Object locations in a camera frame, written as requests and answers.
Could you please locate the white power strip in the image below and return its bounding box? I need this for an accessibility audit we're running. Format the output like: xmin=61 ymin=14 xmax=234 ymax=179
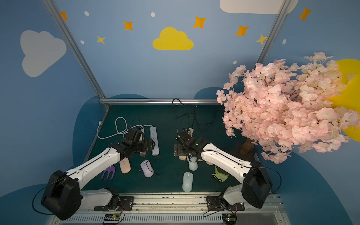
xmin=149 ymin=126 xmax=159 ymax=156

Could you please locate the purple wireless mouse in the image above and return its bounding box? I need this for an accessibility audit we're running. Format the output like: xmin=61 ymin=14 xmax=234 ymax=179
xmin=140 ymin=160 xmax=154 ymax=178

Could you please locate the light green wireless mouse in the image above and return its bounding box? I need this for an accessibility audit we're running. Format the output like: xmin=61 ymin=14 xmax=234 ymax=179
xmin=182 ymin=172 xmax=194 ymax=193

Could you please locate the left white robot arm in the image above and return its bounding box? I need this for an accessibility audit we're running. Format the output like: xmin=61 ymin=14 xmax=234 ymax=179
xmin=40 ymin=128 xmax=157 ymax=220

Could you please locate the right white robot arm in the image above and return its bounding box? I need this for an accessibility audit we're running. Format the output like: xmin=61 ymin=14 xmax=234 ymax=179
xmin=176 ymin=131 xmax=273 ymax=209

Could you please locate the cream red power strip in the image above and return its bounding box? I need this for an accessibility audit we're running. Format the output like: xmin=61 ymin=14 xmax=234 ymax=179
xmin=187 ymin=128 xmax=194 ymax=137

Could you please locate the purple pink garden fork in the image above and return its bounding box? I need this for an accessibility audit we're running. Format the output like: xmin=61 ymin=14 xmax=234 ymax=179
xmin=100 ymin=166 xmax=116 ymax=180

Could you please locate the black green work glove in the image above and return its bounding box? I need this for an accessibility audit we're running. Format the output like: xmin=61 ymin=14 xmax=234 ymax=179
xmin=212 ymin=166 xmax=229 ymax=182

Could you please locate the pink cherry blossom tree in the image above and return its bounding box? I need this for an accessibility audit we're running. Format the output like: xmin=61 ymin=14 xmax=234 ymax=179
xmin=217 ymin=52 xmax=360 ymax=164

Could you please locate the beige pink wireless mouse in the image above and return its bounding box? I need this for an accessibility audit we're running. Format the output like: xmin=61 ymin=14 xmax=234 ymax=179
xmin=119 ymin=157 xmax=131 ymax=174

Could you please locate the aluminium frame rail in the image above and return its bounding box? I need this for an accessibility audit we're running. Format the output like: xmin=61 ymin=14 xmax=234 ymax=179
xmin=99 ymin=98 xmax=218 ymax=105

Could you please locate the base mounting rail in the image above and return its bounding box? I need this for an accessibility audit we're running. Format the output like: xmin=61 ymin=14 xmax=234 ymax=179
xmin=48 ymin=192 xmax=290 ymax=225

